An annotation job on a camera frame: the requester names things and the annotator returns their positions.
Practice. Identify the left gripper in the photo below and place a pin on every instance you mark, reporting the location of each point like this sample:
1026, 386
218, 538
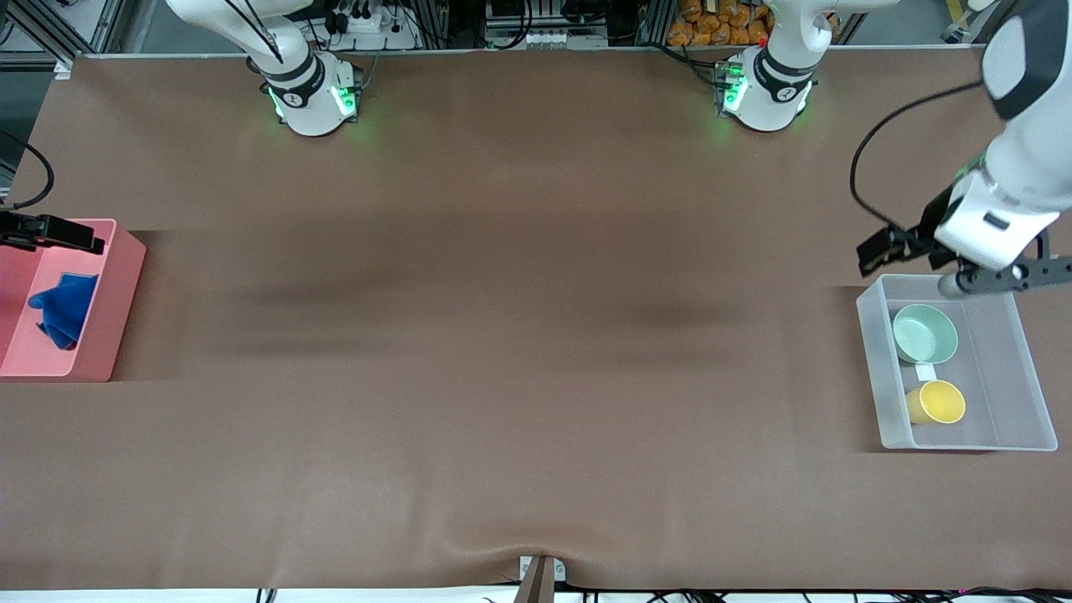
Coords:
927, 228

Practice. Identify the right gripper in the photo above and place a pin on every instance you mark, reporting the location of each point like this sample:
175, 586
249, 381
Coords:
18, 229

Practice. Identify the blue cloth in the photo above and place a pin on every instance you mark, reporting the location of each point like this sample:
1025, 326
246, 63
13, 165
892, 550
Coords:
67, 306

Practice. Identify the light green bowl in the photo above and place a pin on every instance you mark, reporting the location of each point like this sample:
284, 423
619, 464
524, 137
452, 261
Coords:
925, 333

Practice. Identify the yellow cup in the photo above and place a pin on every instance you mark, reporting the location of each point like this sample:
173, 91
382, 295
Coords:
938, 402

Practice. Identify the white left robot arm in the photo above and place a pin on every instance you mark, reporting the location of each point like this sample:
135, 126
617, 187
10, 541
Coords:
1030, 151

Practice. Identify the pink plastic bin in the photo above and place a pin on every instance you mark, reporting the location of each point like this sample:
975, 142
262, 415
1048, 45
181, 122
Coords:
109, 318

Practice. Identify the white label sticker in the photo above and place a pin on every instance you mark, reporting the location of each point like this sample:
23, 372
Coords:
925, 373

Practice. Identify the clear plastic bin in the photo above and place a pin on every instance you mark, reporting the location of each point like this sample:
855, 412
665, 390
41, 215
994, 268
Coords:
997, 402

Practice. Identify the orange bagged items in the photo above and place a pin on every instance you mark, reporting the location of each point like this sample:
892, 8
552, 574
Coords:
720, 25

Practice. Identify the white power strip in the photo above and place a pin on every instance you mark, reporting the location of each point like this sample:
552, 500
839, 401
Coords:
368, 33

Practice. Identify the brown table mat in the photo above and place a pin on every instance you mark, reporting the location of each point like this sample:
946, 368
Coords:
536, 251

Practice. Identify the aluminium frame post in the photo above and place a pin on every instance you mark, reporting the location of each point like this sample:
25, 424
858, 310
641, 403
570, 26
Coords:
50, 29

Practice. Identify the metal clamp bracket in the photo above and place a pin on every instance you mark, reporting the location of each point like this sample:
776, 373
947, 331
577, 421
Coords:
559, 571

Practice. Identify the brown camera mount pole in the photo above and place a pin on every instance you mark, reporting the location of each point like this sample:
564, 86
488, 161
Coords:
536, 586

